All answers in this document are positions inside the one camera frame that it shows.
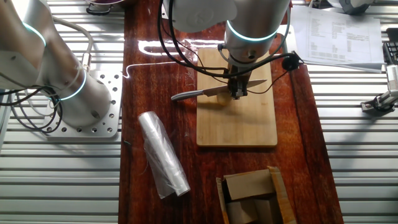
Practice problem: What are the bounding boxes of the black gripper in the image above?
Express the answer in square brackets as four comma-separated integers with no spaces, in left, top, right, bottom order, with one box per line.
[226,60,252,100]

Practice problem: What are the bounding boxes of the steel chef knife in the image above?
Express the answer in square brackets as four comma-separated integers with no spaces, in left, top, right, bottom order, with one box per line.
[170,78,268,102]

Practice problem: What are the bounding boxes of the small yellow potato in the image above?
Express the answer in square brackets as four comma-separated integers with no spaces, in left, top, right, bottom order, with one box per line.
[216,91,233,107]

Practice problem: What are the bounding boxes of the bamboo cutting board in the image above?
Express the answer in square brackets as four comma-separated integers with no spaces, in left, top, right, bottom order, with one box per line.
[196,46,278,147]

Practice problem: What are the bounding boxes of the open cardboard box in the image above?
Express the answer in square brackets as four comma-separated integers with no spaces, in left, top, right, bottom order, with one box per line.
[216,166,298,224]

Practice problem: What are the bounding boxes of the clear plastic bag roll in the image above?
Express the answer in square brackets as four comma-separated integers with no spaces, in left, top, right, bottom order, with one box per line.
[138,111,191,200]

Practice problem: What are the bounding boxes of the printed white paper stack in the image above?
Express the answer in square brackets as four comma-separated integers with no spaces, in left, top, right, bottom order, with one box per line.
[290,4,386,74]

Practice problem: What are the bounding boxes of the black keyboard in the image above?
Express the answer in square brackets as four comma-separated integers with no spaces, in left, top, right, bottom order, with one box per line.
[382,40,398,66]

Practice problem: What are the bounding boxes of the steel cooking pot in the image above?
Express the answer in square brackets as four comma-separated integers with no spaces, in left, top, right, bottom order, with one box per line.
[84,0,125,16]

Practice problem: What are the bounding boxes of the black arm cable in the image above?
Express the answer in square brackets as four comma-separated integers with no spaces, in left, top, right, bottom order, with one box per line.
[157,0,296,78]

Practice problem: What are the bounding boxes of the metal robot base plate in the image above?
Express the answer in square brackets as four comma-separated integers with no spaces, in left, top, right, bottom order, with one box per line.
[42,70,124,139]

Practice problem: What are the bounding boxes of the metal camera mount clamp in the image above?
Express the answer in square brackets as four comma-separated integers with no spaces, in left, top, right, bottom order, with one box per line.
[360,90,398,114]

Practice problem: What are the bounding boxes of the grey exterior camera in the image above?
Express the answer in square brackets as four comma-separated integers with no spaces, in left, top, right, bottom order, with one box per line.
[385,63,398,94]

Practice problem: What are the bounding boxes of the grey hose with connector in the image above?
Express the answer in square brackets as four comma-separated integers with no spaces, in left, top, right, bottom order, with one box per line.
[51,15,94,74]

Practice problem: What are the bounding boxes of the black base cable bundle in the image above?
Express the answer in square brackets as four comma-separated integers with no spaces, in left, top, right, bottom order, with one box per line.
[0,85,65,134]

